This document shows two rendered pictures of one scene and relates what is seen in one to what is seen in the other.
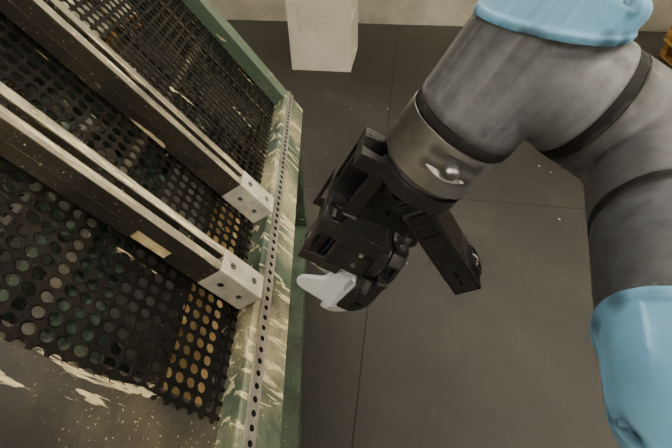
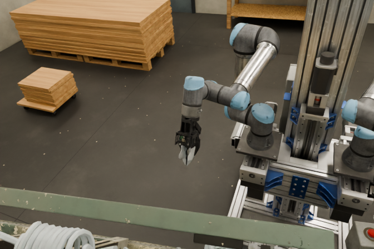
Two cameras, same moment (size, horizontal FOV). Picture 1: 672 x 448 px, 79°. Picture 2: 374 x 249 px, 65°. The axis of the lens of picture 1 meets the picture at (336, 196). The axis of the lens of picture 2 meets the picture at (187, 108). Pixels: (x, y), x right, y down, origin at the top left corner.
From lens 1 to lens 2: 97 cm
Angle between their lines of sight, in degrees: 56
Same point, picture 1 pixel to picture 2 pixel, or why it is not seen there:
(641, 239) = (226, 96)
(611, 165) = (212, 94)
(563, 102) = (205, 91)
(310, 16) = not seen: outside the picture
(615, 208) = (220, 96)
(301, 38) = not seen: outside the picture
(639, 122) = (209, 88)
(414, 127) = (193, 109)
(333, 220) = (191, 135)
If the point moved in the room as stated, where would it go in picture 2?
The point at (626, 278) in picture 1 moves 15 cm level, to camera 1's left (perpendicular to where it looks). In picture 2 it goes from (230, 99) to (226, 125)
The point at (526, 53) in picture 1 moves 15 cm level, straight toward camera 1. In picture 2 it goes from (201, 90) to (235, 103)
